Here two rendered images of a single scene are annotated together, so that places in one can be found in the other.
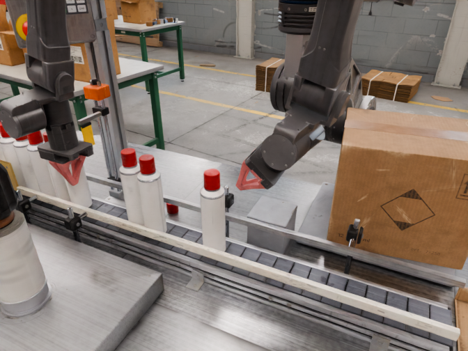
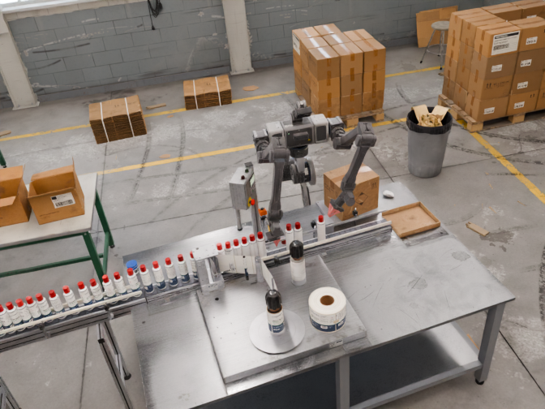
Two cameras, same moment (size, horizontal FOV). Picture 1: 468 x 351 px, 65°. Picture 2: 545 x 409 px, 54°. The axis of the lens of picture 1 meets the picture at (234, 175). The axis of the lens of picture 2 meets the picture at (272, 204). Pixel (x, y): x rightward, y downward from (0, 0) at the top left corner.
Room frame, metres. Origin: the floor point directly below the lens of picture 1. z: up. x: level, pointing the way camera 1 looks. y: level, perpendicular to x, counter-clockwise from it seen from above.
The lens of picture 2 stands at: (-1.22, 2.01, 3.17)
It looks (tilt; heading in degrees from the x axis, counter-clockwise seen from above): 36 degrees down; 320
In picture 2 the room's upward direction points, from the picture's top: 6 degrees counter-clockwise
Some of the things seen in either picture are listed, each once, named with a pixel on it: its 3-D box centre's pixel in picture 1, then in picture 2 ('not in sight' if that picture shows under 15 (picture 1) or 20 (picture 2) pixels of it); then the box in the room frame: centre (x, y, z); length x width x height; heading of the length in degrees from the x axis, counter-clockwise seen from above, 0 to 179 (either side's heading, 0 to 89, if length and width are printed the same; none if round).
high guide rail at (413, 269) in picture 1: (200, 208); (311, 230); (0.69, 0.08, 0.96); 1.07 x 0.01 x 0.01; 65
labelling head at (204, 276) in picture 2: not in sight; (208, 268); (0.88, 0.78, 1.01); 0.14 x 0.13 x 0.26; 65
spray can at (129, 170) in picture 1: (134, 189); (289, 237); (0.73, 0.24, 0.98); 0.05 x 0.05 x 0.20
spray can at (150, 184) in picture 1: (151, 196); (298, 235); (0.70, 0.19, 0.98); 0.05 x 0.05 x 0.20
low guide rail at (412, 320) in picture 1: (185, 244); (315, 243); (0.63, 0.11, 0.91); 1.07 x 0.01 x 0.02; 65
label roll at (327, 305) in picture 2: not in sight; (327, 309); (0.17, 0.51, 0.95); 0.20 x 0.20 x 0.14
